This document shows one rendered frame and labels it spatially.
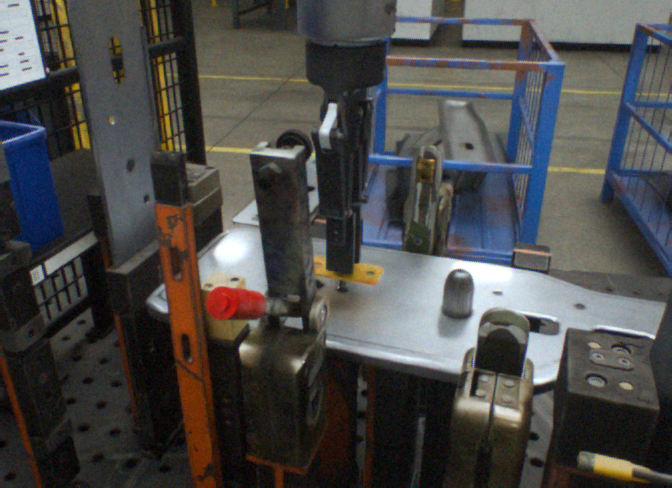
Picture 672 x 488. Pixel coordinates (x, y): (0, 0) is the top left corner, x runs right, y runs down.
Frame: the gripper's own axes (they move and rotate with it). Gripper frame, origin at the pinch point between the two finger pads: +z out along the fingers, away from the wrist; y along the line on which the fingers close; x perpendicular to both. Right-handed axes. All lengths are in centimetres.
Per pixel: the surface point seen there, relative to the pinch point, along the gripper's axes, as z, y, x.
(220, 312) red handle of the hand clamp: -7.1, -26.5, 0.0
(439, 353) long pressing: 6.5, -8.1, -12.1
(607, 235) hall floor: 106, 246, -60
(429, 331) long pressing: 6.5, -4.9, -10.6
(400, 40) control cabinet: 99, 753, 162
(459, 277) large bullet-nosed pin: 2.0, -1.0, -12.6
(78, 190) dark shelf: 3.6, 8.7, 41.9
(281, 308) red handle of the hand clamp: -2.6, -18.6, -0.7
